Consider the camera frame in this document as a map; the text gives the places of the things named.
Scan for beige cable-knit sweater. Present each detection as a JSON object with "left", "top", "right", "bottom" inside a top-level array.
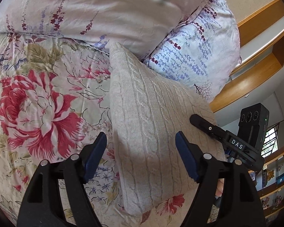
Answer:
[{"left": 110, "top": 43, "right": 225, "bottom": 216}]

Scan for person's right hand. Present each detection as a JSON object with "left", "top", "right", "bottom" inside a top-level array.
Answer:
[{"left": 215, "top": 178, "right": 224, "bottom": 197}]

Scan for wooden bookshelf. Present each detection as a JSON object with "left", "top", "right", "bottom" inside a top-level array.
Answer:
[{"left": 249, "top": 146, "right": 284, "bottom": 224}]

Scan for blue lavender print pillow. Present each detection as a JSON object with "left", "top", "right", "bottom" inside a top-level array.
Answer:
[{"left": 144, "top": 0, "right": 242, "bottom": 103}]

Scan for wooden headboard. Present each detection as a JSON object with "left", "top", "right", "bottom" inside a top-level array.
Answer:
[{"left": 210, "top": 0, "right": 284, "bottom": 112}]

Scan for floral bed sheet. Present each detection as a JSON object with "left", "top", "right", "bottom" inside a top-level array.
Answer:
[{"left": 0, "top": 33, "right": 196, "bottom": 226}]

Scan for pink floral pillow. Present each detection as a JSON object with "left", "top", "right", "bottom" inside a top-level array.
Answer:
[{"left": 0, "top": 0, "right": 209, "bottom": 58}]

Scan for black camera box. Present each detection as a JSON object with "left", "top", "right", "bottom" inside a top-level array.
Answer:
[{"left": 237, "top": 103, "right": 269, "bottom": 154}]

